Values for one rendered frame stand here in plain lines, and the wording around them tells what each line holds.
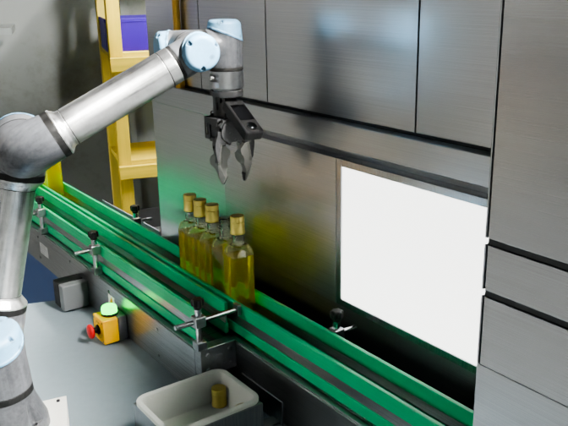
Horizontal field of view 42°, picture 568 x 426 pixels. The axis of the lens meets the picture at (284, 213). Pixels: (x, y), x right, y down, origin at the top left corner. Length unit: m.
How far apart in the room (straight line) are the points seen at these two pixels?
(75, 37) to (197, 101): 2.61
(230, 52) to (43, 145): 0.46
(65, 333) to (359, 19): 1.21
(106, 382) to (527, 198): 1.32
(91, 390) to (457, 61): 1.15
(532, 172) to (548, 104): 0.07
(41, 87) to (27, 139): 3.21
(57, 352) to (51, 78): 2.78
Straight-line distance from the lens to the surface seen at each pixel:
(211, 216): 1.84
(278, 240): 1.85
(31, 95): 4.69
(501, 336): 0.92
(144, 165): 3.95
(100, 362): 2.03
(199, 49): 1.49
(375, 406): 1.45
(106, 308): 2.09
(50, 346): 2.15
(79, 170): 4.78
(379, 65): 1.53
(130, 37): 3.95
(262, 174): 1.86
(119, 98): 1.49
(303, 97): 1.73
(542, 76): 0.82
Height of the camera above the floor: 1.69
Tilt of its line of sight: 17 degrees down
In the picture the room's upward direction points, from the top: 1 degrees counter-clockwise
